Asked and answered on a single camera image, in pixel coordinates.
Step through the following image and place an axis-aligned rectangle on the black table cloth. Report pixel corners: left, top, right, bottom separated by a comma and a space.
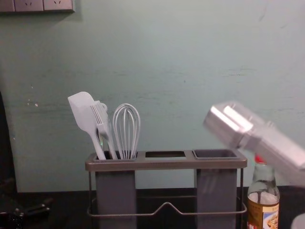
0, 184, 305, 229

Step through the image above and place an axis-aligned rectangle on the grey silicone spatula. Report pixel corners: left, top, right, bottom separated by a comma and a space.
67, 91, 107, 160

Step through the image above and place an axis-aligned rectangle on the grey plastic rack bin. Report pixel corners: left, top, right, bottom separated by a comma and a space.
192, 149, 238, 229
94, 150, 138, 229

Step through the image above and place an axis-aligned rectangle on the glass bottle with red cap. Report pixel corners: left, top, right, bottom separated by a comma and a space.
247, 154, 281, 229

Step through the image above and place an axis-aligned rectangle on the grey slotted turner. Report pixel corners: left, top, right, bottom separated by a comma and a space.
90, 100, 119, 160

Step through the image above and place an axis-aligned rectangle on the grey silicone whisk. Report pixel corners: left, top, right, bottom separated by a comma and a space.
112, 103, 142, 160

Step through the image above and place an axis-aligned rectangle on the dark metal utensil rack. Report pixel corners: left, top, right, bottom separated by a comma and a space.
85, 150, 248, 218

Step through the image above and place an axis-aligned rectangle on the grey wall socket panel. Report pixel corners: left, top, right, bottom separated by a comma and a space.
0, 0, 76, 14

